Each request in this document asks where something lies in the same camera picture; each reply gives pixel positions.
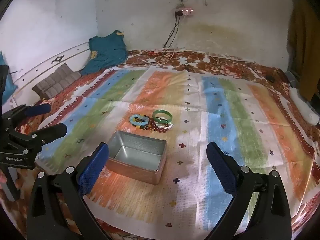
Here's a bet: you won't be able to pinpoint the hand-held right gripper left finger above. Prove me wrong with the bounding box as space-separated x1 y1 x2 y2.
26 142 110 240

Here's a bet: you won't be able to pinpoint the white bed headboard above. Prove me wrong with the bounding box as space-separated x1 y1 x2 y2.
0 42 90 110

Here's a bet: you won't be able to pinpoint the grey box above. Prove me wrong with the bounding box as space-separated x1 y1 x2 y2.
285 71 298 85

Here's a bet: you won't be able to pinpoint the green jade bangle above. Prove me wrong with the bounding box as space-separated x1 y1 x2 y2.
152 110 173 124

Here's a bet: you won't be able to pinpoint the white cable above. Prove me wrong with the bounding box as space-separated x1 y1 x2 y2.
160 50 177 64

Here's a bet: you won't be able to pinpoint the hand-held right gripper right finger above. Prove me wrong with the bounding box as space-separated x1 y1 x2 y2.
206 141 293 240

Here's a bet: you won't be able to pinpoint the teal cloth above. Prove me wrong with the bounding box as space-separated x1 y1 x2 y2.
0 51 18 97

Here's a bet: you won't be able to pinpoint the dark flat object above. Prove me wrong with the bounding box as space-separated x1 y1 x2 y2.
0 65 9 107

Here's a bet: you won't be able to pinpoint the striped multicolour cloth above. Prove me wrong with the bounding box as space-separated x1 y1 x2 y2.
35 67 315 232

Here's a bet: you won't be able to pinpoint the white bead bracelet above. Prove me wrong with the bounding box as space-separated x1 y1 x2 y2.
155 119 175 130

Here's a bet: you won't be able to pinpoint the yellow and brown bead bracelet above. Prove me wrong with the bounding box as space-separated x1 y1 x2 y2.
132 116 151 130

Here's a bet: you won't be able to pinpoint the red bead bracelet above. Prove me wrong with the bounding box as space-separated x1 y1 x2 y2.
147 119 171 132

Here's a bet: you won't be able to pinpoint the black cables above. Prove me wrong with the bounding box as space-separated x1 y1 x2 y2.
162 15 182 54

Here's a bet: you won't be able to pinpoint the teal garment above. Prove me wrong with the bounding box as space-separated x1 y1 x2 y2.
80 30 128 75

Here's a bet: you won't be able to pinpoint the light blue bead bracelet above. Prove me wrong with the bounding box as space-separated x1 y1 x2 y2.
129 114 148 127

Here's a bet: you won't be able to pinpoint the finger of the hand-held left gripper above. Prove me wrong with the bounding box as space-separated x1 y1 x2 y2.
0 104 52 128
10 123 68 155

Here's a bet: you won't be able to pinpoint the grey striped cushion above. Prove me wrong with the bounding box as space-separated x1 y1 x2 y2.
32 62 82 100

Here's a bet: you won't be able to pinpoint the white power strip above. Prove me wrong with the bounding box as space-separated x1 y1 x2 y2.
173 7 194 17

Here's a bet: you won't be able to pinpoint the rectangular metal tin box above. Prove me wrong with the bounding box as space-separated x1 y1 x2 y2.
106 130 167 185

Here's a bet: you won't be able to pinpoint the mustard hanging cloth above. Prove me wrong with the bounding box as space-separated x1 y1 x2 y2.
287 0 320 100

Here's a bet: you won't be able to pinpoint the floral orange blanket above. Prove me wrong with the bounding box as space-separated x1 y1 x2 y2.
0 49 320 240

